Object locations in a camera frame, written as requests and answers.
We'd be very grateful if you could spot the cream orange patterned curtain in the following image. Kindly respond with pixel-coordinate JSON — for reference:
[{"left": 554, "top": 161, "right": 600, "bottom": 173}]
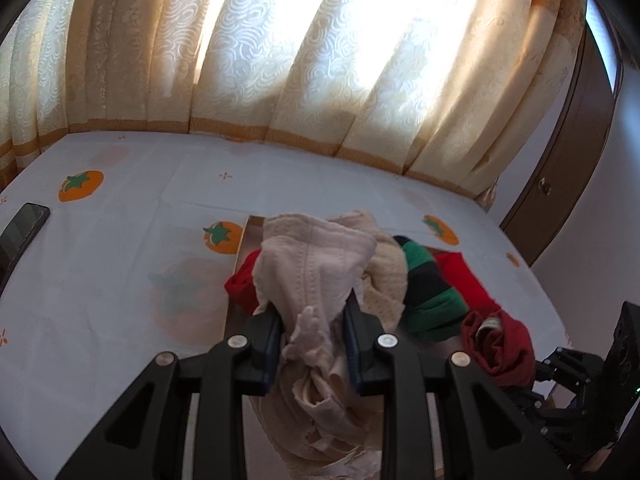
[{"left": 0, "top": 0, "right": 588, "bottom": 211}]

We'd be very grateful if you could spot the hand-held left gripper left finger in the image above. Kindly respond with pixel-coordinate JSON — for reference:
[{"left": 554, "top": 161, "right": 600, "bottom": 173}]
[{"left": 55, "top": 310, "right": 283, "bottom": 480}]

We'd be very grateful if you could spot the dark red grey-band underwear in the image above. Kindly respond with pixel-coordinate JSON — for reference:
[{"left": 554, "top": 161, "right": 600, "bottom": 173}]
[{"left": 460, "top": 307, "right": 537, "bottom": 388}]

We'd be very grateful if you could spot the cream dotted underwear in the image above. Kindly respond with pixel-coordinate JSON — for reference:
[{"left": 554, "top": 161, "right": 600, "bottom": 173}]
[{"left": 360, "top": 240, "right": 408, "bottom": 331}]

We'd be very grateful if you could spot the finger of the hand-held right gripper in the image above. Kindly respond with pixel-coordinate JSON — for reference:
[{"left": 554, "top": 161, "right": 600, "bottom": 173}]
[
  {"left": 510, "top": 387, "right": 611, "bottom": 466},
  {"left": 532, "top": 347, "right": 607, "bottom": 392}
]

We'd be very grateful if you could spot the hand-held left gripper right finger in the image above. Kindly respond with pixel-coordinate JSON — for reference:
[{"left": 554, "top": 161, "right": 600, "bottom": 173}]
[{"left": 342, "top": 295, "right": 573, "bottom": 480}]

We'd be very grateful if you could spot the shallow cardboard tray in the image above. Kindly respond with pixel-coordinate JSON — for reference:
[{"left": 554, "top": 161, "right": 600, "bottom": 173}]
[{"left": 220, "top": 214, "right": 558, "bottom": 411}]

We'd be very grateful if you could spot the white orange-print tablecloth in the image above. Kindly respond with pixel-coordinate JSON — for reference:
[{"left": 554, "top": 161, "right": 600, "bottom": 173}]
[{"left": 0, "top": 130, "right": 573, "bottom": 480}]

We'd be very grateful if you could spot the green black striped underwear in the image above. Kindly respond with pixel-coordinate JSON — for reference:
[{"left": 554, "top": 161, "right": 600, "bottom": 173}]
[{"left": 392, "top": 234, "right": 468, "bottom": 343}]

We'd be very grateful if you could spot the beige seamed underwear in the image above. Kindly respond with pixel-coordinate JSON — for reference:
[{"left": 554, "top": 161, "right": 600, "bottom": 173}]
[{"left": 251, "top": 211, "right": 383, "bottom": 480}]

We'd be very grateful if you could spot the curtain tassel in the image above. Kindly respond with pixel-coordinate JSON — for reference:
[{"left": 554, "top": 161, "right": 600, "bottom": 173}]
[{"left": 475, "top": 180, "right": 501, "bottom": 211}]

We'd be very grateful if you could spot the brown wooden door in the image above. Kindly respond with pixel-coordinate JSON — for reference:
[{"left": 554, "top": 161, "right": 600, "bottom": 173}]
[{"left": 500, "top": 25, "right": 623, "bottom": 268}]

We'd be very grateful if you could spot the black smartphone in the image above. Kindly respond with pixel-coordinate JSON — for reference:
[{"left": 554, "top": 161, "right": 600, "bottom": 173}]
[{"left": 0, "top": 202, "right": 52, "bottom": 293}]

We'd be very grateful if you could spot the frosted transom window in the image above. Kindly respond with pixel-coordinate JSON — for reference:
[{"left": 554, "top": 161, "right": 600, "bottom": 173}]
[{"left": 585, "top": 0, "right": 623, "bottom": 96}]

